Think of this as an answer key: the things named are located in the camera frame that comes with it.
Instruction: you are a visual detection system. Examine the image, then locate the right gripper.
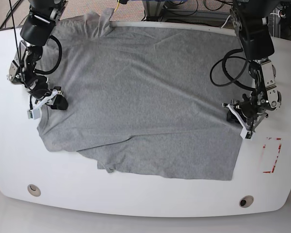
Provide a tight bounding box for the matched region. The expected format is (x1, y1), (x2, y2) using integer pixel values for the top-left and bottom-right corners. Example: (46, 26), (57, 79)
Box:
(29, 86), (68, 111)

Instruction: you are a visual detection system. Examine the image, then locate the white cable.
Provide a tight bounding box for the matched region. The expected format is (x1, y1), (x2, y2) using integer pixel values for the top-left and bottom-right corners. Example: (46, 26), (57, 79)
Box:
(220, 11), (233, 29)

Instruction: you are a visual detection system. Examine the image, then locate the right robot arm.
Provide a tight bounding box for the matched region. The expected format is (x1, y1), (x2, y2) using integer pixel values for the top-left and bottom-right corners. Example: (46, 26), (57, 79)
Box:
(8, 0), (68, 119)

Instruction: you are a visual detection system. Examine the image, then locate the red tape rectangle marking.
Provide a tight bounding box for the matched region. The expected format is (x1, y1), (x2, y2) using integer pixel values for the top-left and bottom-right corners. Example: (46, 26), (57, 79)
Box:
(259, 137), (283, 174)

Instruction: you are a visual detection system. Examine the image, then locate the grey t-shirt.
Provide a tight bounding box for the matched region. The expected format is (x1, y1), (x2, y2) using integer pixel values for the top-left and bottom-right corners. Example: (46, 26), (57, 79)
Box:
(37, 9), (243, 181)

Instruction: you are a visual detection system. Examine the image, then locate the table cable grommet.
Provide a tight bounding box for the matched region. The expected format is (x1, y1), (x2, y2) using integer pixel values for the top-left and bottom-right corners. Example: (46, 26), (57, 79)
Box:
(27, 184), (41, 197)
(239, 196), (254, 208)

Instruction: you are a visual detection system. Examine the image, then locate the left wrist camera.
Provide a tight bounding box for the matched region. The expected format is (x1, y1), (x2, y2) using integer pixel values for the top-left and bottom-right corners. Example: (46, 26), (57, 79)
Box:
(240, 128), (255, 140)

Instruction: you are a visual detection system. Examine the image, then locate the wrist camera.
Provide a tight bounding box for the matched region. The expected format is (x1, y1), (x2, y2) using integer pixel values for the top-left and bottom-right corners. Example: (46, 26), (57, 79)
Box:
(27, 108), (41, 120)
(240, 128), (255, 140)

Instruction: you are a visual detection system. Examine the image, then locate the black floor cable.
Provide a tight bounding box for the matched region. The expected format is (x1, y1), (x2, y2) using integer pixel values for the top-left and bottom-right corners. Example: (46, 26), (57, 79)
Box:
(0, 0), (22, 30)

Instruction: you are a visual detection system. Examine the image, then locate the aluminium frame rail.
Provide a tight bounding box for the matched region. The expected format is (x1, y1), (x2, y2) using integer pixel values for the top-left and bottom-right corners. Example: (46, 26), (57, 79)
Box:
(144, 0), (281, 37)

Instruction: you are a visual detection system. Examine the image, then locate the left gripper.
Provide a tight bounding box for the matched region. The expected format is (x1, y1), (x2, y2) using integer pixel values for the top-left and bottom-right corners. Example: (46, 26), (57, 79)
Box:
(222, 93), (269, 131)

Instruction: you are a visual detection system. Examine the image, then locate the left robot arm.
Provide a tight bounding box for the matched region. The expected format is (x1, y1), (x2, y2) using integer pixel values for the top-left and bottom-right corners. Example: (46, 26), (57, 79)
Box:
(214, 0), (282, 139)

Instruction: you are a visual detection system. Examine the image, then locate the right table cable grommet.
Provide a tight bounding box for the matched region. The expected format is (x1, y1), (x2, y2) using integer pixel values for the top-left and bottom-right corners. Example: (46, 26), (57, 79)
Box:
(239, 196), (254, 208)

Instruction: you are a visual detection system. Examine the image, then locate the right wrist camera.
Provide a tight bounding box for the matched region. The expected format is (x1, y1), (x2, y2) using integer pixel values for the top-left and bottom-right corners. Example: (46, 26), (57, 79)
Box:
(27, 108), (41, 120)

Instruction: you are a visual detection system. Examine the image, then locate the left table cable grommet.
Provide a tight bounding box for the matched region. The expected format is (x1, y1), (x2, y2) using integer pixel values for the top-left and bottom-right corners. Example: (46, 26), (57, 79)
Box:
(27, 184), (41, 197)

